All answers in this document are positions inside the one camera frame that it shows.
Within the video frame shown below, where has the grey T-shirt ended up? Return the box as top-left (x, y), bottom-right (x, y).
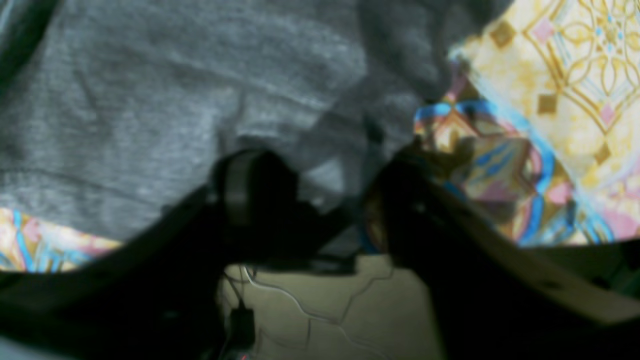
top-left (0, 0), bottom-right (512, 240)

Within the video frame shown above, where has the colourful patterned tablecloth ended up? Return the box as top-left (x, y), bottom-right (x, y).
top-left (1, 0), bottom-right (639, 272)

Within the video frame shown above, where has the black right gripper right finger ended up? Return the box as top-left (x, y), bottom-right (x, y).
top-left (375, 149), bottom-right (639, 360)

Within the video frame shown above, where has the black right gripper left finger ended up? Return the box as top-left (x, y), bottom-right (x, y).
top-left (1, 150), bottom-right (351, 360)

